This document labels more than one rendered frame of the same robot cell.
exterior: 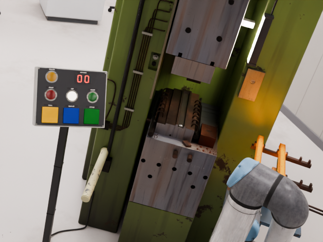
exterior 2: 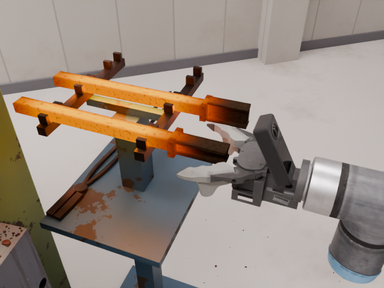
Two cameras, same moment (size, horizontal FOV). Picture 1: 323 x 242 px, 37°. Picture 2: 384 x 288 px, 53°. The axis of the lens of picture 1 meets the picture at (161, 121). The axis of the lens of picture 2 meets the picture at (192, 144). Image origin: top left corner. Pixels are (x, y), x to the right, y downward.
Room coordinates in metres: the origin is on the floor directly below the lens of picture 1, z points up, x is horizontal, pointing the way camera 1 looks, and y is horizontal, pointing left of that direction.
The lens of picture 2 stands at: (1.69, 0.03, 1.46)
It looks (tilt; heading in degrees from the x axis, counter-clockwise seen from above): 39 degrees down; 285
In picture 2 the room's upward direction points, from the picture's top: straight up
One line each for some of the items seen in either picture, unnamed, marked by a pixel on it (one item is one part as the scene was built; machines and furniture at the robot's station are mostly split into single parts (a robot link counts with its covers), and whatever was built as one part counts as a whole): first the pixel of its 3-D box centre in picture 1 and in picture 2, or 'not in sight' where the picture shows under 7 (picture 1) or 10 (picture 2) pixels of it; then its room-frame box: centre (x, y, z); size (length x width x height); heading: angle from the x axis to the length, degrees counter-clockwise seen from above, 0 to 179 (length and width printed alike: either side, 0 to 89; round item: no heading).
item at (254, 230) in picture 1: (248, 223); (375, 200); (1.52, -0.45, 1.01); 0.12 x 0.09 x 0.10; 174
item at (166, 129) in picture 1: (178, 112); not in sight; (2.35, -0.08, 0.96); 0.42 x 0.20 x 0.09; 1
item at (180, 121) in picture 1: (184, 107); not in sight; (2.35, -0.10, 0.99); 0.42 x 0.05 x 0.01; 1
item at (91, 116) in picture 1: (91, 116); not in sight; (1.98, 0.34, 1.01); 0.07 x 0.05 x 0.07; 116
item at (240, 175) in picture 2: not in sight; (235, 171); (1.74, -0.44, 1.03); 0.09 x 0.05 x 0.02; 30
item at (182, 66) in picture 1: (195, 54); not in sight; (2.35, -0.08, 1.32); 0.42 x 0.20 x 0.10; 1
